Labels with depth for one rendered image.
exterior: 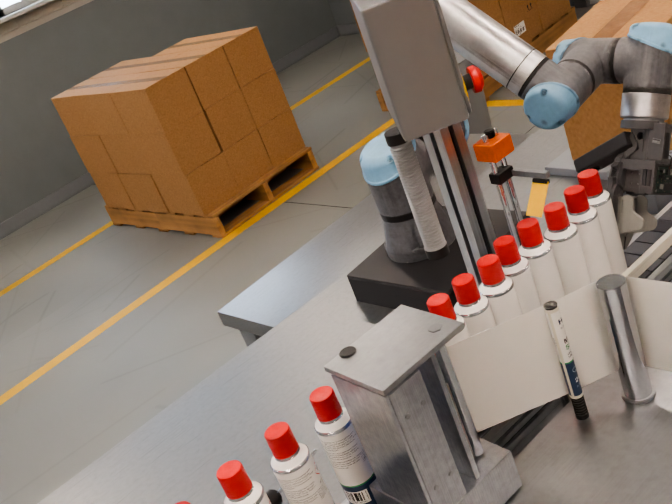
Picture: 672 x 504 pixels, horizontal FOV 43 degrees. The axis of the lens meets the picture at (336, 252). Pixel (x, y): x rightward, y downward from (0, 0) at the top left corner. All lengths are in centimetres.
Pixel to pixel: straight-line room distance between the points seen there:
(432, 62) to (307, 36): 694
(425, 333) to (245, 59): 395
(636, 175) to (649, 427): 44
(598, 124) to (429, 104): 86
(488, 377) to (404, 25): 47
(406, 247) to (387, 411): 76
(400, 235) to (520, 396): 59
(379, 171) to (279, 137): 337
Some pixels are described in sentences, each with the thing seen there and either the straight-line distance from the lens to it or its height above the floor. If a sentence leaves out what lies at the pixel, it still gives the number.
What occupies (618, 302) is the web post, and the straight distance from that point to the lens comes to 115.
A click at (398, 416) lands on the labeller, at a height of 110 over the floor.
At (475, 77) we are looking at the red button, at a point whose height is 133.
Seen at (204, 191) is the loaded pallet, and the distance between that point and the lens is 469.
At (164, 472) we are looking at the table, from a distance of 158.
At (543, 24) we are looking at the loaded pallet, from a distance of 574.
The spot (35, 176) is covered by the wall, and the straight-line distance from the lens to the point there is 669.
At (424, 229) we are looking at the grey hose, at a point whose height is 113.
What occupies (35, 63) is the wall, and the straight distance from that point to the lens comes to 672.
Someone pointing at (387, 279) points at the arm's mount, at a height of 90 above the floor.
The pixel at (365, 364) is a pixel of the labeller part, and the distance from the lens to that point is 100.
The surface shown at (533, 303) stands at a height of 98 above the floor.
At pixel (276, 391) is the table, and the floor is 83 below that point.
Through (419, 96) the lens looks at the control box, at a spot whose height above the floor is 134.
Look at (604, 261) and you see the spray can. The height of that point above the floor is 96.
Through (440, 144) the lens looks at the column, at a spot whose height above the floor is 121.
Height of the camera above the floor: 168
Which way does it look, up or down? 25 degrees down
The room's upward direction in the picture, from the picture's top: 22 degrees counter-clockwise
